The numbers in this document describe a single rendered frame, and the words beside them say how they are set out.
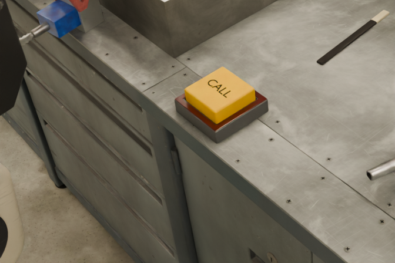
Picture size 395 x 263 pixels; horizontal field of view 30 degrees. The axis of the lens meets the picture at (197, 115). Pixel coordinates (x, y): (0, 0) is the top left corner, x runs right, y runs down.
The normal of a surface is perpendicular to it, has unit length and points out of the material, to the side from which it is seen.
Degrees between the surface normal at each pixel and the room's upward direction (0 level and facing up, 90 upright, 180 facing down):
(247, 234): 90
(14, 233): 90
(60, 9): 0
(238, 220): 90
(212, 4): 90
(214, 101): 0
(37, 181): 0
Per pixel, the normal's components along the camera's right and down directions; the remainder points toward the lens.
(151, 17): -0.79, 0.48
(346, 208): -0.11, -0.73
